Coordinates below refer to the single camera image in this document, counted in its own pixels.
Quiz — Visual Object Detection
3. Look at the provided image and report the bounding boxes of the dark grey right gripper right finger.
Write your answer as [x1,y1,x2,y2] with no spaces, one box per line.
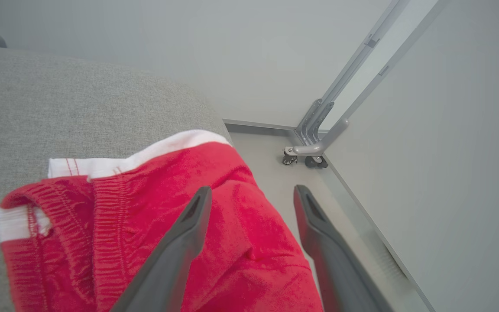
[294,185,395,312]

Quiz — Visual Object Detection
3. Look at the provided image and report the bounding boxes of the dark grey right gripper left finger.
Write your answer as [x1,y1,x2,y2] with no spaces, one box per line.
[110,186,213,312]

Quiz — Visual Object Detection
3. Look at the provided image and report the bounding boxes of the red shorts with white stripe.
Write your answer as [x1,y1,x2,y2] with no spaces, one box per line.
[0,130,324,312]

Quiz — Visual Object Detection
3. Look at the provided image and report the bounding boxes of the grey cushioned table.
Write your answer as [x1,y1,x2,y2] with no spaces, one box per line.
[0,43,233,312]

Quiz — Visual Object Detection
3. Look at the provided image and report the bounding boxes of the grey double-bar partition frame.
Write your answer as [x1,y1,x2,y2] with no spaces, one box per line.
[295,0,411,146]

